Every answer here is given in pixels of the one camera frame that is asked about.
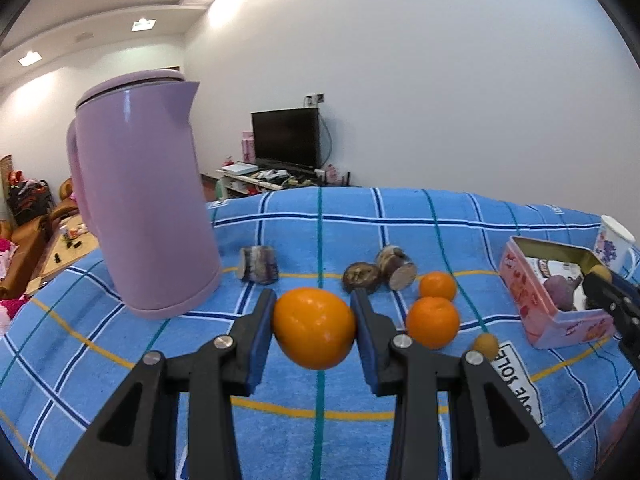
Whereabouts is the white printed mug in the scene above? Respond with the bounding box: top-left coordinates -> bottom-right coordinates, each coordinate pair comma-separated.
593,215 -> 636,275

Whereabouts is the large orange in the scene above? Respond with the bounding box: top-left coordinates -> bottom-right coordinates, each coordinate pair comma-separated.
272,287 -> 357,371

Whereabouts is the purple kettle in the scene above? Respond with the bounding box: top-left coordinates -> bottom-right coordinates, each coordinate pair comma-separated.
66,69 -> 223,320

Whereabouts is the black television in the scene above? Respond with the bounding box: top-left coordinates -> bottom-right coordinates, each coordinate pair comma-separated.
251,107 -> 321,170

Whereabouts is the small orange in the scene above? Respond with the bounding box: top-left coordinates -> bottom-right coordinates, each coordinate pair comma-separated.
418,271 -> 458,303
405,296 -> 461,350

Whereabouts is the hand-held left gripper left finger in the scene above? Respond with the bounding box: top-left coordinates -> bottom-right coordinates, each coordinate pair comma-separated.
59,289 -> 278,480

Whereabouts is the brown leather sofa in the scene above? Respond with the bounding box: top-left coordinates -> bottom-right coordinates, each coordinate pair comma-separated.
0,178 -> 77,302

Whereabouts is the wooden coffee table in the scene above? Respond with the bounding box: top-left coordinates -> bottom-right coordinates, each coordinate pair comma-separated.
25,214 -> 102,296

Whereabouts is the pink tin box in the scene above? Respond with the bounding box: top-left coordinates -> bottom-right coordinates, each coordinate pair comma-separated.
499,235 -> 617,350

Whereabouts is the blue plaid blanket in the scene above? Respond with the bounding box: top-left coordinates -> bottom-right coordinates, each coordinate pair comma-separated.
0,186 -> 640,480

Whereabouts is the purple passion fruit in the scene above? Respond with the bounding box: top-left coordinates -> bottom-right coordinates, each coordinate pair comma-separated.
542,275 -> 582,312

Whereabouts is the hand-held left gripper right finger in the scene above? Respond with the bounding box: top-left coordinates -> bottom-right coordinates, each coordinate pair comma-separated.
349,289 -> 572,480

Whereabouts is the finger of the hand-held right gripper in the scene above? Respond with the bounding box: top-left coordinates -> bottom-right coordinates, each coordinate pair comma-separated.
610,271 -> 640,306
581,275 -> 640,357

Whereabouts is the white television stand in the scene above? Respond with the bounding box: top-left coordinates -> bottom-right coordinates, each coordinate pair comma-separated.
215,161 -> 352,201

